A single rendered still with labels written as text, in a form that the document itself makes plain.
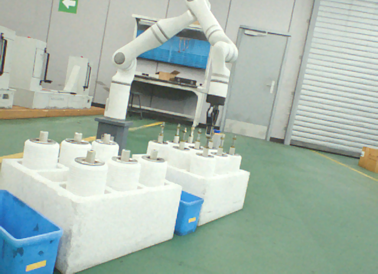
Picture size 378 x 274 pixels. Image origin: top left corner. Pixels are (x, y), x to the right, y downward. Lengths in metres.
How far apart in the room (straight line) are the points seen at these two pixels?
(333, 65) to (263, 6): 1.77
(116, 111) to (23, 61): 2.39
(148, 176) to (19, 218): 0.36
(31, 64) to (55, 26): 3.77
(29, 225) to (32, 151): 0.23
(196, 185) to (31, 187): 0.58
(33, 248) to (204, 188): 0.65
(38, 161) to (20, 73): 2.85
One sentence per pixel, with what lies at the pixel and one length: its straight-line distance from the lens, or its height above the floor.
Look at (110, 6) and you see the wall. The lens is 7.11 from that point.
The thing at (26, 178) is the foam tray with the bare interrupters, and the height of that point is 0.17.
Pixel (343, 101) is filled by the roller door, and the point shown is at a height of 1.01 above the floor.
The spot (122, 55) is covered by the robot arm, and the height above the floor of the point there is 0.60.
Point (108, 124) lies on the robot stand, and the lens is 1.52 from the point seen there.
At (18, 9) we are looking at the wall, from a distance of 7.98.
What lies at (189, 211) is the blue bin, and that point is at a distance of 1.11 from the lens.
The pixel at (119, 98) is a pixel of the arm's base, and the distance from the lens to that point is 1.52.
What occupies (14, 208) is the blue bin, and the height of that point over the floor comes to 0.09.
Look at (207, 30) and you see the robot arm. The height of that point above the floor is 0.74.
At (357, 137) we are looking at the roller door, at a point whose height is 0.39.
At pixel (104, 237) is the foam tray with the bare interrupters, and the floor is 0.07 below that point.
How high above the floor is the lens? 0.45
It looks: 5 degrees down
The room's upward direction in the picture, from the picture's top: 11 degrees clockwise
